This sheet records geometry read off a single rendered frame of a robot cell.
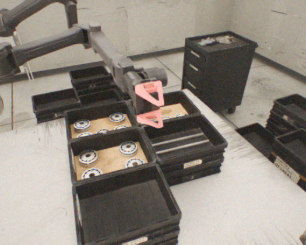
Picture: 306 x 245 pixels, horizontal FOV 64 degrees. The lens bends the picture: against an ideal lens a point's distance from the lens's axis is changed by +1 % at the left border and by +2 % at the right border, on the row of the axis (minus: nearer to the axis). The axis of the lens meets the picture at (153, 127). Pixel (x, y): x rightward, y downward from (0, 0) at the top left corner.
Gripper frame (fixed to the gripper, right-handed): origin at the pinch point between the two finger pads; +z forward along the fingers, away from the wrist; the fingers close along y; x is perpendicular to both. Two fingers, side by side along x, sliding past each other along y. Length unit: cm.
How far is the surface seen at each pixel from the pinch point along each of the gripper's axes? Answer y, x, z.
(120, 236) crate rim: 52, 12, -4
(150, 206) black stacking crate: 62, -5, -17
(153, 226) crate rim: 52, 0, -3
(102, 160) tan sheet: 62, 7, -54
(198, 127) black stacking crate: 61, -56, -56
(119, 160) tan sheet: 62, -2, -50
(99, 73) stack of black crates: 94, -34, -226
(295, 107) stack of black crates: 94, -184, -79
